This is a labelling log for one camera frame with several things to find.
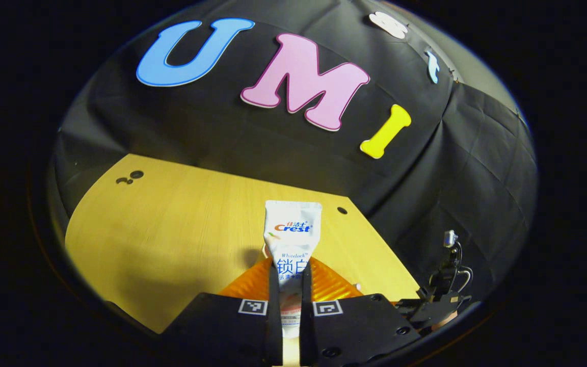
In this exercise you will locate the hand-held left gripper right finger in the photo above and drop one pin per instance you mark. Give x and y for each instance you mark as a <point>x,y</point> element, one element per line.
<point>308,316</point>

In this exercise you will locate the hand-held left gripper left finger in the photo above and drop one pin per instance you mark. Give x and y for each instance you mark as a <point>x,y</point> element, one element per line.
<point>275,316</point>

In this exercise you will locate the white toothpaste tube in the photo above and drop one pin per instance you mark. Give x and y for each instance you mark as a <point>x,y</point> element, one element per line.
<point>293,224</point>

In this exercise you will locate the black backdrop cloth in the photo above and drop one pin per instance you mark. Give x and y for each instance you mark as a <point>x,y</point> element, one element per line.
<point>222,132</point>

